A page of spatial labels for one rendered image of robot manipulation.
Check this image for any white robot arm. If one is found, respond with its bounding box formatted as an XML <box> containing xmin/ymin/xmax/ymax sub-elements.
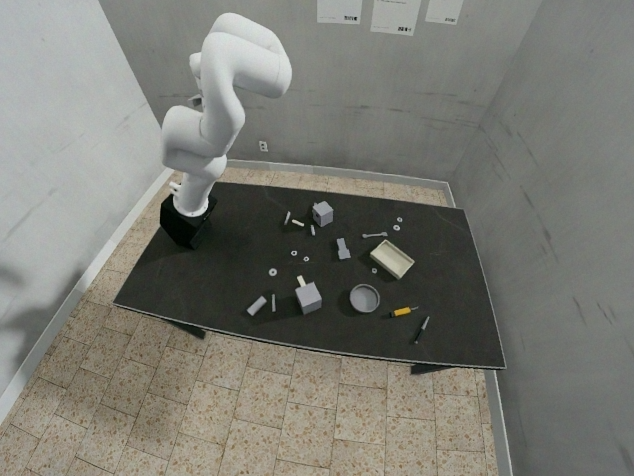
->
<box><xmin>160</xmin><ymin>13</ymin><xmax>292</xmax><ymax>217</ymax></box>

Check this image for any grey round dish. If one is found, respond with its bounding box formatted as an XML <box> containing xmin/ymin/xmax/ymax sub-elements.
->
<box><xmin>350</xmin><ymin>284</ymin><xmax>380</xmax><ymax>314</ymax></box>

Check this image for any cream rectangular open tray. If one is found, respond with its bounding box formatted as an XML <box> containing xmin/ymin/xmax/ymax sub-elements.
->
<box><xmin>370</xmin><ymin>239</ymin><xmax>414</xmax><ymax>280</ymax></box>

